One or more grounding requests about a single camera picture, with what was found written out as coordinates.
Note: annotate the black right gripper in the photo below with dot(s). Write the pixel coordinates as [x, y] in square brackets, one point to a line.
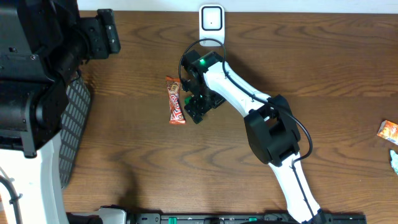
[201, 108]

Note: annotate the red Top chocolate bar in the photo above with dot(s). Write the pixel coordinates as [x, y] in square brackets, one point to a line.
[173, 88]

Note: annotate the orange tissue pack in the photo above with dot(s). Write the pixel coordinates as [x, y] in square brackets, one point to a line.
[389, 131]

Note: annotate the teal wet wipes pack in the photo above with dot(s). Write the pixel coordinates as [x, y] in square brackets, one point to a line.
[394, 160]

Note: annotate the green lid jar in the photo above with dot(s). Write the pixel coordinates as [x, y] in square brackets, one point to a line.
[187, 99]

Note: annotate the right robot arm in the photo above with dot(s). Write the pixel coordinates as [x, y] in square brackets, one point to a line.
[272, 131]

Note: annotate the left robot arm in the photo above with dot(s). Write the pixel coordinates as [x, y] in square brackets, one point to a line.
[45, 105]

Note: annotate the grey plastic basket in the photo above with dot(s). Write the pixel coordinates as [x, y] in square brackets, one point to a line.
[73, 120]

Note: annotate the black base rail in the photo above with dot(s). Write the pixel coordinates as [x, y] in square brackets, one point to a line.
[217, 218]

